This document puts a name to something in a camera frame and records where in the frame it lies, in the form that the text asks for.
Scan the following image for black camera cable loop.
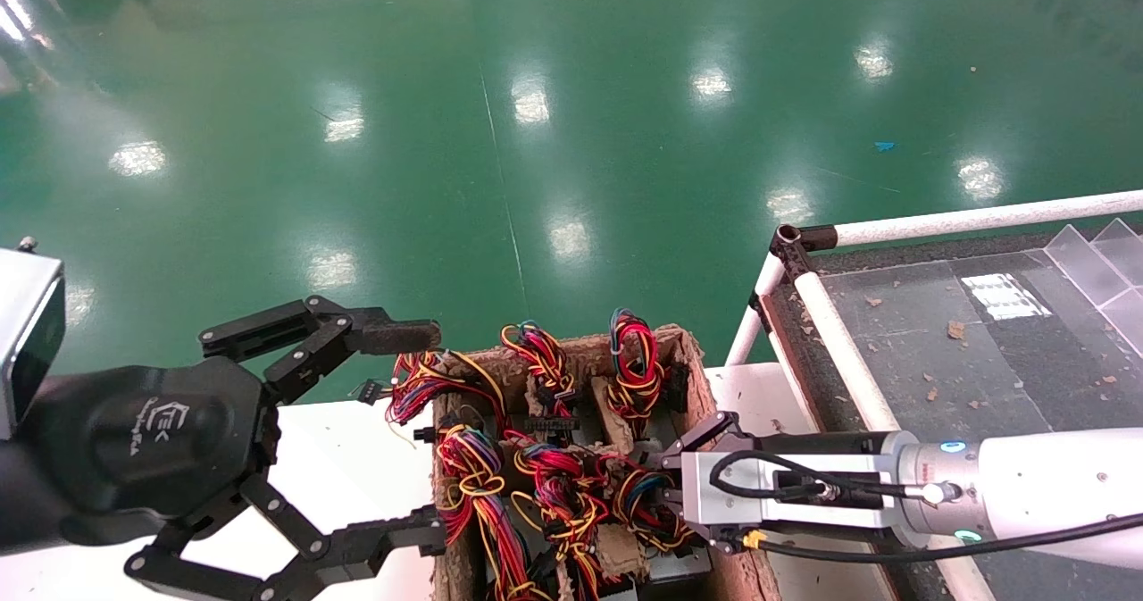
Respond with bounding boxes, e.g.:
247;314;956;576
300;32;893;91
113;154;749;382
708;449;961;505

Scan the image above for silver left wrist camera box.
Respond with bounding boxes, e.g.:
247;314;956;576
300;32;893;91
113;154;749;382
0;237;66;441

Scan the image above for black pipe corner connector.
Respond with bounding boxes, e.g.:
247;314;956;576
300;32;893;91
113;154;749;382
771;223;840;282

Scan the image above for colourful wire bundles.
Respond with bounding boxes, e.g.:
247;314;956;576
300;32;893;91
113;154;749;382
436;424;555;601

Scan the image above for brown cardboard box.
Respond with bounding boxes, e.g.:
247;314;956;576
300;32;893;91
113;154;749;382
431;324;782;601

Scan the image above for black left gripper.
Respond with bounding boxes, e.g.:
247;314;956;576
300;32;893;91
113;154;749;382
18;295;447;601

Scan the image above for power supply with wire bundle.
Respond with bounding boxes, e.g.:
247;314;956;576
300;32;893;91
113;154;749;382
500;320;581;432
612;467;711;584
357;349;505;432
605;308;690;441
509;440;619;601

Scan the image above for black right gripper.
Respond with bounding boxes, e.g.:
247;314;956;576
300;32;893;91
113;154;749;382
663;411;897;555

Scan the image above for black cable with yellow plug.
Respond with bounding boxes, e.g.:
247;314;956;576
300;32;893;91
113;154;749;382
746;512;1143;566

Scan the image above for white rack leg pipe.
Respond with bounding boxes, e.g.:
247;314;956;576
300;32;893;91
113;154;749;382
728;253;787;366

